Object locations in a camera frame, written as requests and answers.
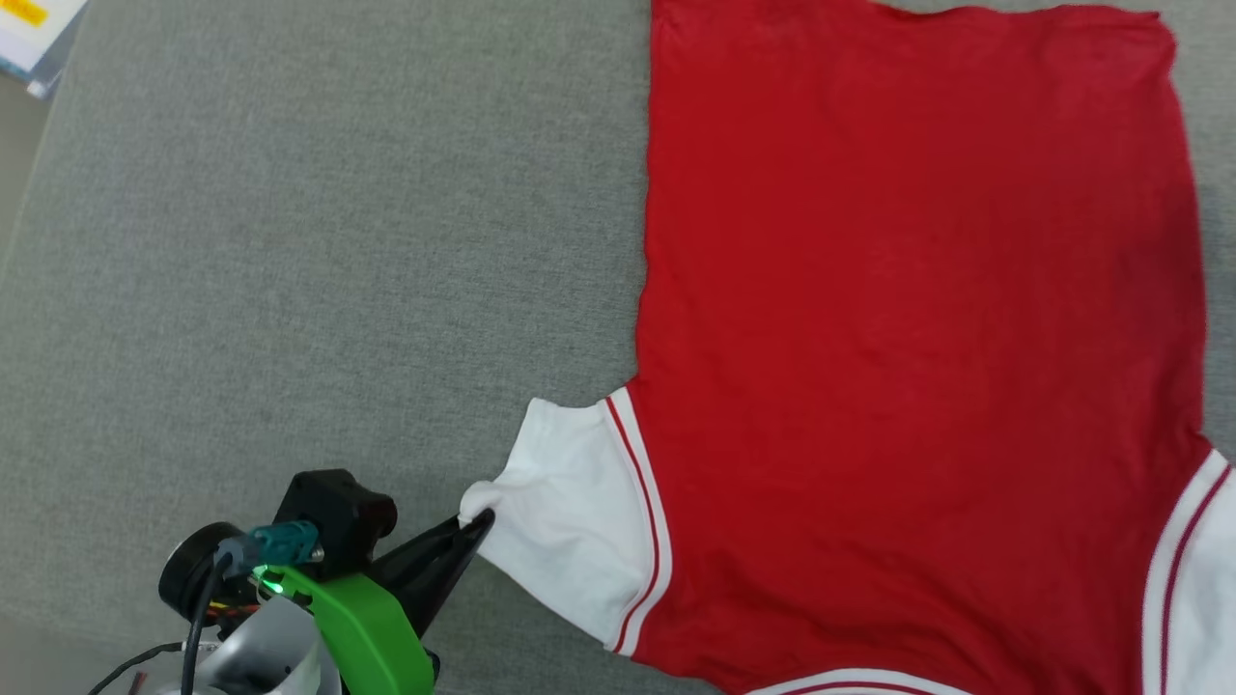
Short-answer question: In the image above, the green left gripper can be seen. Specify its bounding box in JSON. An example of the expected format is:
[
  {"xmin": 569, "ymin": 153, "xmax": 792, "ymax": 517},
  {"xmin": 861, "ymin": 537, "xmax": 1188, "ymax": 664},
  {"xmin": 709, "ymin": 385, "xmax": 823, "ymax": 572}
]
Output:
[{"xmin": 263, "ymin": 509, "xmax": 496, "ymax": 695}]

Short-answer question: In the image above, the teal plug left camera cable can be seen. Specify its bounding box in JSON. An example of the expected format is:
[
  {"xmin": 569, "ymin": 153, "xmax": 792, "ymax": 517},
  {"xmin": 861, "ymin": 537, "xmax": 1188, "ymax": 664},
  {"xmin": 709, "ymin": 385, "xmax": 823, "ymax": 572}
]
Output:
[{"xmin": 179, "ymin": 520, "xmax": 322, "ymax": 695}]

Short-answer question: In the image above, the red and white jersey shirt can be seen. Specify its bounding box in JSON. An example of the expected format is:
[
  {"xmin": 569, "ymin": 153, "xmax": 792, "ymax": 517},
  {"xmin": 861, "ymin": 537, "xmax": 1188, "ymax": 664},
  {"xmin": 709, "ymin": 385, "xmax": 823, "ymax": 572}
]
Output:
[{"xmin": 458, "ymin": 0, "xmax": 1236, "ymax": 695}]

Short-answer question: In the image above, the white metal equipment box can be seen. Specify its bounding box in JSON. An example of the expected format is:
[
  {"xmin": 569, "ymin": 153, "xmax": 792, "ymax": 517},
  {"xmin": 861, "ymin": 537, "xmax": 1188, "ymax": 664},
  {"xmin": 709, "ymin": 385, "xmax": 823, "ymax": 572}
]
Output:
[{"xmin": 0, "ymin": 0, "xmax": 90, "ymax": 100}]

